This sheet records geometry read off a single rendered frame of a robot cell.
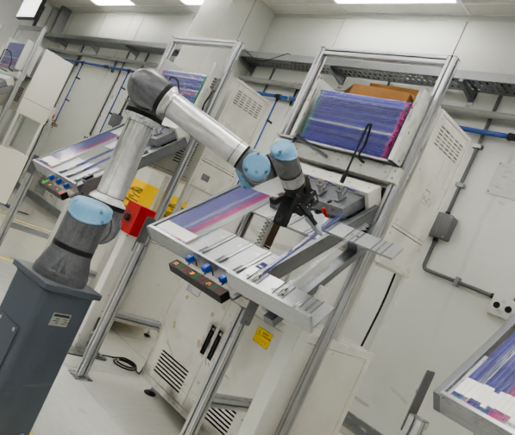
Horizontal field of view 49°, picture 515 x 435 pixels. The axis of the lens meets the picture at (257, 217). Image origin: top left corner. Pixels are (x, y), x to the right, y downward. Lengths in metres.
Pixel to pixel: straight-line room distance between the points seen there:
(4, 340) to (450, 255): 2.84
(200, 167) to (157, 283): 0.77
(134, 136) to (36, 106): 4.76
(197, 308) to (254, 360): 0.44
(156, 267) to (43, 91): 3.36
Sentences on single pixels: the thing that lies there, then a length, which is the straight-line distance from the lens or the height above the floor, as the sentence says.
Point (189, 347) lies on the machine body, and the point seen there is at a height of 0.31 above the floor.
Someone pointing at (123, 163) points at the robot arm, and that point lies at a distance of 1.71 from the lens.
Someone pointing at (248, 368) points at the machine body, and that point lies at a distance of 2.29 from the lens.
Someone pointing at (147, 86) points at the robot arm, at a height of 1.13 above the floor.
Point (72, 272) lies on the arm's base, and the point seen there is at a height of 0.59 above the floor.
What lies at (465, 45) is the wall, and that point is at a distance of 4.48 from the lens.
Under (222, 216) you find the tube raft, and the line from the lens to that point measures 2.42.
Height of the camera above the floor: 0.88
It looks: 2 degrees up
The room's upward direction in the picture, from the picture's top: 25 degrees clockwise
